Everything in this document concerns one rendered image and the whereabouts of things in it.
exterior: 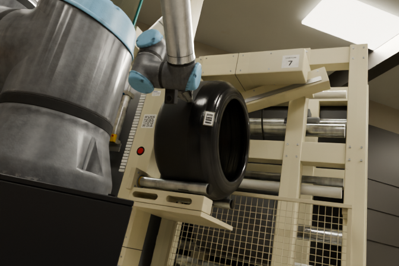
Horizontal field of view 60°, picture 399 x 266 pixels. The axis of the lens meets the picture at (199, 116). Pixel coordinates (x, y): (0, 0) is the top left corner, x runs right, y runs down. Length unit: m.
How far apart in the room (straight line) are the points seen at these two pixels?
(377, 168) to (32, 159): 5.90
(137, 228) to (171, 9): 1.03
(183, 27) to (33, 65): 0.62
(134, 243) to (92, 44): 1.30
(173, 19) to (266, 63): 1.04
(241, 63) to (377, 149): 4.47
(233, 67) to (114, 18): 1.56
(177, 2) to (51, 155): 0.68
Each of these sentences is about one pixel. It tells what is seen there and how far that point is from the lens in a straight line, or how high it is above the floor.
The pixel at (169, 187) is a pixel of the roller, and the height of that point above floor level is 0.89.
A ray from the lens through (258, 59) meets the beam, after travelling 2.00.
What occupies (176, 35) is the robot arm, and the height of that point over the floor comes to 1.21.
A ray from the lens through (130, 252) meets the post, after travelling 1.66.
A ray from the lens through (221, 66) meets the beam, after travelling 2.06.
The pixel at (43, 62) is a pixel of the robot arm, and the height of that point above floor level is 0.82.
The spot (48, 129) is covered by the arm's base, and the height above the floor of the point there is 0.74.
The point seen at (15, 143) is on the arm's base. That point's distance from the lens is 0.42.
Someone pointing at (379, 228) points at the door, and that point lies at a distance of 5.96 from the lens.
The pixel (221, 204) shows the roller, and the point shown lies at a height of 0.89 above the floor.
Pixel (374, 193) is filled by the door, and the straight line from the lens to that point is 6.00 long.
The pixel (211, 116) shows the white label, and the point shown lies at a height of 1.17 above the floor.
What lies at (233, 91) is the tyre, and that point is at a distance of 1.59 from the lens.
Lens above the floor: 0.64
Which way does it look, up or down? 22 degrees up
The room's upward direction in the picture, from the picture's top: 12 degrees clockwise
